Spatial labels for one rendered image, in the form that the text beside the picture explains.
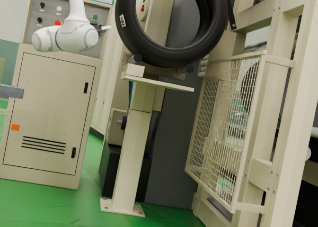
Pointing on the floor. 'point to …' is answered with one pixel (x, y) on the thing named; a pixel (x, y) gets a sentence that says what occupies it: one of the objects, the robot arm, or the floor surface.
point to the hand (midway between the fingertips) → (104, 28)
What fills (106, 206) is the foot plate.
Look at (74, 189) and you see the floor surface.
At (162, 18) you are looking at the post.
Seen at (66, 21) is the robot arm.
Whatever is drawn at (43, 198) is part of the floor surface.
